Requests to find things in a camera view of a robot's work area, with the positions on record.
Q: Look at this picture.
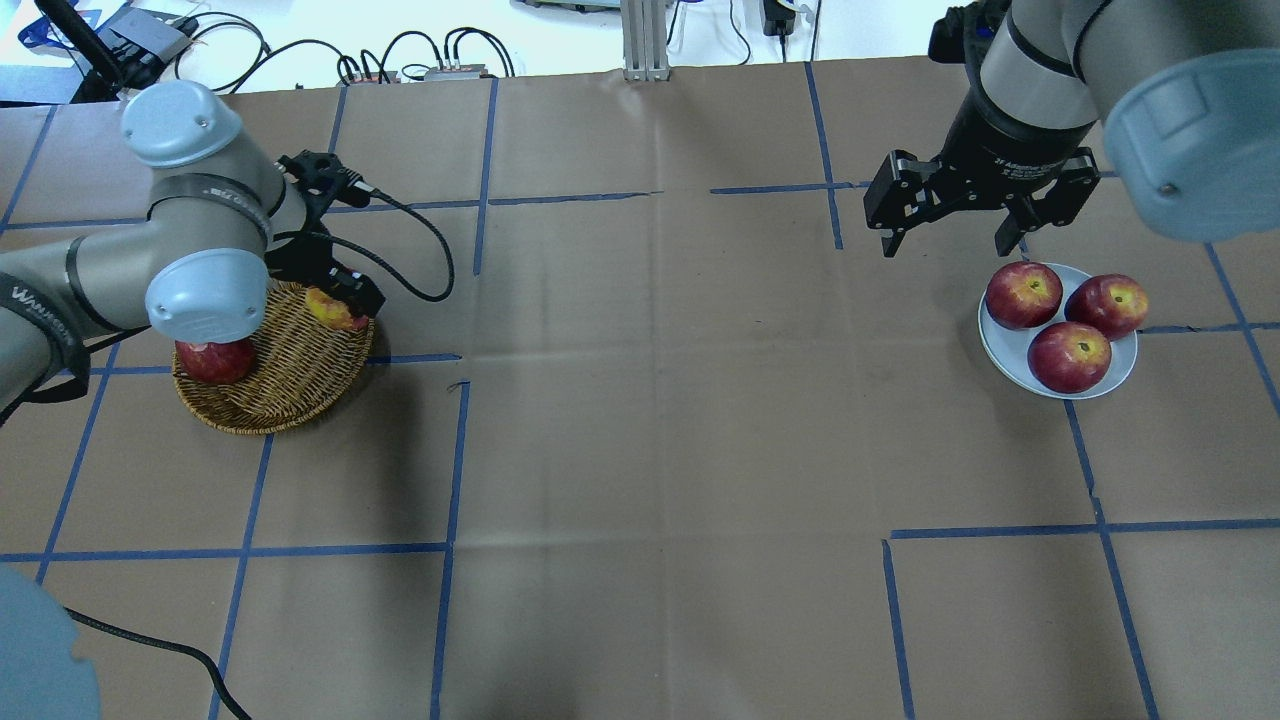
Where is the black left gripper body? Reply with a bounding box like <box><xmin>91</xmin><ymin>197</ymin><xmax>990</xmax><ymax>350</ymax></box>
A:
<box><xmin>265</xmin><ymin>150</ymin><xmax>385</xmax><ymax>318</ymax></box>

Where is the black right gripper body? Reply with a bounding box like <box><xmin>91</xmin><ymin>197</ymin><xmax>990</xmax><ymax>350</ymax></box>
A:
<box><xmin>864</xmin><ymin>90</ymin><xmax>1101</xmax><ymax>233</ymax></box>

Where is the yellow-red apple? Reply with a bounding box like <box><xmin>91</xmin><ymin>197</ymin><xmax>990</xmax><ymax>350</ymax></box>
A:
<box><xmin>303</xmin><ymin>287</ymin><xmax>370</xmax><ymax>332</ymax></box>

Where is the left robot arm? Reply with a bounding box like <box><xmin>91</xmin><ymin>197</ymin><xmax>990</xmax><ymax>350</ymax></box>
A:
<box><xmin>1</xmin><ymin>81</ymin><xmax>385</xmax><ymax>416</ymax></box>

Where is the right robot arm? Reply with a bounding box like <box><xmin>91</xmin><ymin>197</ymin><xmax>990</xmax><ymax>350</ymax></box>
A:
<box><xmin>864</xmin><ymin>1</ymin><xmax>1279</xmax><ymax>258</ymax></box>

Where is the red apple on plate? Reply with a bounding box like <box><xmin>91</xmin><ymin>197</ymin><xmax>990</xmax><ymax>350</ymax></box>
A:
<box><xmin>1027</xmin><ymin>322</ymin><xmax>1114</xmax><ymax>395</ymax></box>
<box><xmin>1064</xmin><ymin>274</ymin><xmax>1149</xmax><ymax>341</ymax></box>
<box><xmin>983</xmin><ymin>261</ymin><xmax>1064</xmax><ymax>331</ymax></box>

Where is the woven wicker basket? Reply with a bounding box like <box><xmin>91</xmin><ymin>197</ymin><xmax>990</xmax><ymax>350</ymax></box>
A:
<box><xmin>172</xmin><ymin>282</ymin><xmax>378</xmax><ymax>436</ymax></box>

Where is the white plate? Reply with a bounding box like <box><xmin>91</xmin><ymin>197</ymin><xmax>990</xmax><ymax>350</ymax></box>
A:
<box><xmin>977</xmin><ymin>263</ymin><xmax>1139</xmax><ymax>401</ymax></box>

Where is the dark red apple in basket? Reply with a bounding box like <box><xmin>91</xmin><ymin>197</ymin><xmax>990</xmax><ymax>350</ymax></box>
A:
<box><xmin>175</xmin><ymin>338</ymin><xmax>259</xmax><ymax>386</ymax></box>

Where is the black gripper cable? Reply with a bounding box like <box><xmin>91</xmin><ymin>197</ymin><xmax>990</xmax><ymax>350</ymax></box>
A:
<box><xmin>275</xmin><ymin>181</ymin><xmax>456</xmax><ymax>304</ymax></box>

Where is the aluminium frame post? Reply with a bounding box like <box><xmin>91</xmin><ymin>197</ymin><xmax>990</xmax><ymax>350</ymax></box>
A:
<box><xmin>620</xmin><ymin>0</ymin><xmax>671</xmax><ymax>82</ymax></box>

